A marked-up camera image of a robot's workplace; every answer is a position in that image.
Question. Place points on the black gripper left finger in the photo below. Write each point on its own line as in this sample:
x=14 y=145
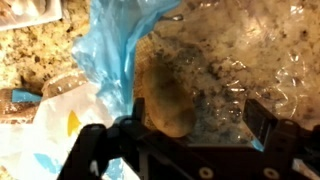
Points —
x=139 y=110

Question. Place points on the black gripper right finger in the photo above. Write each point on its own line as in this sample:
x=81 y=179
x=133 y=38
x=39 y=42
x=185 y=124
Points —
x=260 y=116

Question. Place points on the clear blue plastic potato bag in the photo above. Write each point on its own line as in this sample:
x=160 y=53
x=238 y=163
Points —
x=110 y=50

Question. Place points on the brown russet potato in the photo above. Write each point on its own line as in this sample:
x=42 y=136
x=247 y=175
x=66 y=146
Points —
x=170 y=100

